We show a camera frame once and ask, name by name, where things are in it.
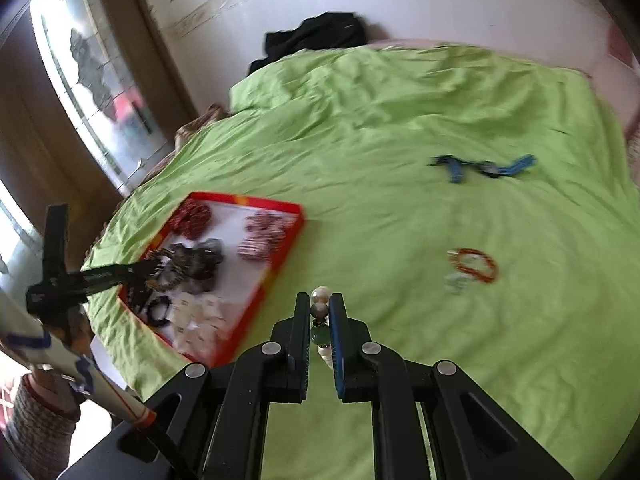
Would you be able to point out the red plaid scrunchie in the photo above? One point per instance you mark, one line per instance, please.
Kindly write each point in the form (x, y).
(262, 235)

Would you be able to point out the black cloth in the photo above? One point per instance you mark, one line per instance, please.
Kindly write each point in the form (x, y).
(315, 35)

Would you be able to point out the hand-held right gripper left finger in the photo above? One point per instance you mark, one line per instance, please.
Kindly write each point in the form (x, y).
(302, 345)

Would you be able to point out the grey lace scrunchie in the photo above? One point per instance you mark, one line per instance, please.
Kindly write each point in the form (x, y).
(200, 265)

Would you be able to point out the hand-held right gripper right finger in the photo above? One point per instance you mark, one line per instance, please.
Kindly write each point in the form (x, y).
(337, 350)

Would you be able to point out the glass window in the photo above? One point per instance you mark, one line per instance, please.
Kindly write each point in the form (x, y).
(95, 85)

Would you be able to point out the green bed sheet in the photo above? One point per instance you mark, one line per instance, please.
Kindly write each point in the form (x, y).
(400, 210)

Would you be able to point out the person's left hand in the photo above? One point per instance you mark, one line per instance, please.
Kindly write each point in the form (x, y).
(76, 332)

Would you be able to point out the red cardboard box tray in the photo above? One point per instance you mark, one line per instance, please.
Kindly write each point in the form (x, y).
(232, 285)

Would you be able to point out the brown patterned blanket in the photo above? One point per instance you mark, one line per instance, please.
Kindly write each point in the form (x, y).
(200, 125)

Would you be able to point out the white dotted scrunchie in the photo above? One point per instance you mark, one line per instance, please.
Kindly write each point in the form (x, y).
(197, 317)

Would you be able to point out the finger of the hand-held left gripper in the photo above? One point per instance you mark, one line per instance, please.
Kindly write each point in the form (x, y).
(137, 292)
(140, 270)

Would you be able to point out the person's left forearm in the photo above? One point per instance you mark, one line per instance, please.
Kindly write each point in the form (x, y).
(45, 420)

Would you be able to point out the red polka dot scrunchie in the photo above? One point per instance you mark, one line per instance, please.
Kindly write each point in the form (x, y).
(192, 217)

